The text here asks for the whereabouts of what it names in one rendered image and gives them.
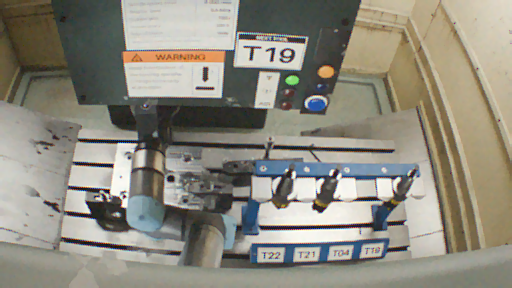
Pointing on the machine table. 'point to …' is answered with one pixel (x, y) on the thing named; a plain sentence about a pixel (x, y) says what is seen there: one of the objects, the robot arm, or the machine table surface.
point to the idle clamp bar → (247, 167)
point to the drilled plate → (165, 175)
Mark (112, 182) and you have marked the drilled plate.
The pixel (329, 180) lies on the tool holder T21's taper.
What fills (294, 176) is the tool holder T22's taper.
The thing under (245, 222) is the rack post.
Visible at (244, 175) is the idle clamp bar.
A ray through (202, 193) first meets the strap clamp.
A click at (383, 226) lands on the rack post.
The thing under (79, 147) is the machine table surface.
